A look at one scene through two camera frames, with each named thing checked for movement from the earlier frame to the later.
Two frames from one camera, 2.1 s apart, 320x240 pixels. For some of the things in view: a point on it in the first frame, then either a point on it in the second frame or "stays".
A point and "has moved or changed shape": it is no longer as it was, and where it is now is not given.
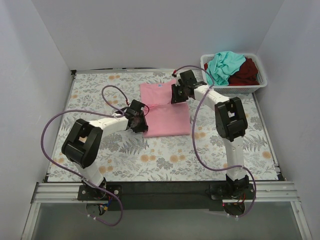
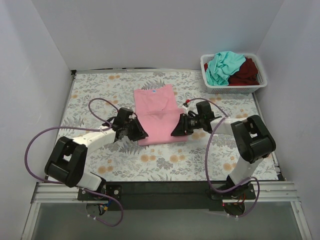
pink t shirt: [163, 118] has moved or changed shape
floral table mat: [122, 126] stays
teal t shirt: [222, 66] stays
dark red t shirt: [247, 75] stays
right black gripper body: [177, 94] -> [185, 124]
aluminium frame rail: [46, 192] stays
